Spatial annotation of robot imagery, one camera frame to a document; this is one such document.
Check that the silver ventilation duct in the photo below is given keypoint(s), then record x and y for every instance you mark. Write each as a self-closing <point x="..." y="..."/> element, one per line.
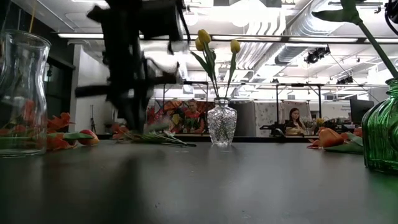
<point x="304" y="25"/>

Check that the orange spray flower bunch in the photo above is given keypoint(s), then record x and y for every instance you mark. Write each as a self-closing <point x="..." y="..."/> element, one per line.
<point x="345" y="136"/>
<point x="119" y="132"/>
<point x="59" y="123"/>

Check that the black table frame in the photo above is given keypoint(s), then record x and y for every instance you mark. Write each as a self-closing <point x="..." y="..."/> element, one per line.
<point x="258" y="139"/>

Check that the black computer monitor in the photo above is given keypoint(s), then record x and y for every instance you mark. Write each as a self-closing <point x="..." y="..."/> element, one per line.
<point x="357" y="109"/>

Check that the orange floral backdrop cloth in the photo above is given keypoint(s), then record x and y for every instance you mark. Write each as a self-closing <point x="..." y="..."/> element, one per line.
<point x="174" y="107"/>

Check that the long ceiling light bar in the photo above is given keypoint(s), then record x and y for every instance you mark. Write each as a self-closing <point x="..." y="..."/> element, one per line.
<point x="280" y="39"/>

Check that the green ribbed glass vase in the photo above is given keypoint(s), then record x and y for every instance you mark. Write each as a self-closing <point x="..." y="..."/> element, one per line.
<point x="381" y="130"/>

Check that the yellow rod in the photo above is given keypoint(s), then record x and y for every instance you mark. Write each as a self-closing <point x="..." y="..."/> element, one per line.
<point x="31" y="20"/>

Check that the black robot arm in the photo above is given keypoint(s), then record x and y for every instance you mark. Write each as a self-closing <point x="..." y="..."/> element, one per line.
<point x="276" y="132"/>

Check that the black track spotlight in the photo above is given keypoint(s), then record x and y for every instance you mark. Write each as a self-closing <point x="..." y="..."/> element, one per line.
<point x="345" y="80"/>
<point x="315" y="56"/>

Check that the orange tulip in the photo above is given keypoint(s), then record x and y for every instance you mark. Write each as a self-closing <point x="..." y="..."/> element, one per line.
<point x="90" y="140"/>
<point x="329" y="137"/>

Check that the black metal station frame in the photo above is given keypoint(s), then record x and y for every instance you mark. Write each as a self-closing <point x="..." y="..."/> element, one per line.
<point x="277" y="102"/>

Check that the cut crystal glass vase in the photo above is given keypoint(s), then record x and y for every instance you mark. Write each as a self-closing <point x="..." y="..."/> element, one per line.
<point x="221" y="124"/>

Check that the person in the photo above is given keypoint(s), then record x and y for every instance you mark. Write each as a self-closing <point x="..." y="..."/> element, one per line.
<point x="294" y="119"/>
<point x="193" y="119"/>

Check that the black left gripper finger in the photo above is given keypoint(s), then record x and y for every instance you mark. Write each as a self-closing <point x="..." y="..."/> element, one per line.
<point x="142" y="118"/>
<point x="129" y="119"/>

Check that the clear smooth glass vase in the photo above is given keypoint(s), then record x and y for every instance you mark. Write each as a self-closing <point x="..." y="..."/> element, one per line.
<point x="21" y="93"/>

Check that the black tripod stand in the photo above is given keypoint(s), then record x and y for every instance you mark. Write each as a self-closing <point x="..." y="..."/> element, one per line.
<point x="92" y="123"/>

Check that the white floral partition cloth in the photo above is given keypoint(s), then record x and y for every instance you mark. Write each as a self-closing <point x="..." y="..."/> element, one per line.
<point x="264" y="115"/>

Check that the mixed flower bouquet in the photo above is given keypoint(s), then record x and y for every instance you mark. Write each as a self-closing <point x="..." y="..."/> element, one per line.
<point x="319" y="122"/>

